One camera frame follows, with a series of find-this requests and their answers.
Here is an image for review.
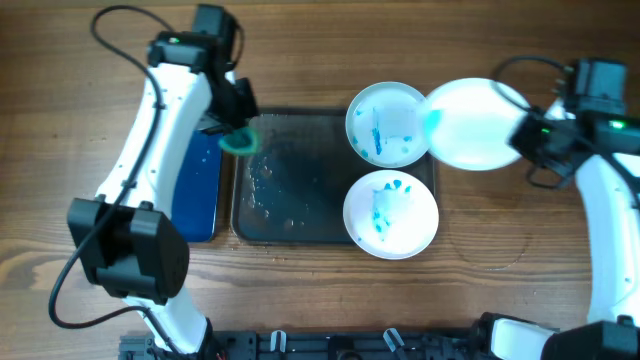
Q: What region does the green yellow sponge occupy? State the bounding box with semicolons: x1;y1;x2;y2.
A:
218;127;261;157

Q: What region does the black tray with blue water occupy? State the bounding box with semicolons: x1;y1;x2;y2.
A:
171;131;222;243

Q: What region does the dark grey serving tray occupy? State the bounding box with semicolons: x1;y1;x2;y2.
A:
230;106;438;247

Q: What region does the white plate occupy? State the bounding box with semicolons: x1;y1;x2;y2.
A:
343;170;440;260
421;78;528;171
345;82;429;168

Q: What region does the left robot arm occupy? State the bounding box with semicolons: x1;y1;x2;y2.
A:
67;4;259;359

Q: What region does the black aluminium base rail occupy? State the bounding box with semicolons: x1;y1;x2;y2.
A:
118;327;501;360

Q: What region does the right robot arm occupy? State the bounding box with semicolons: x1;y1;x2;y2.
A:
468;57;639;359

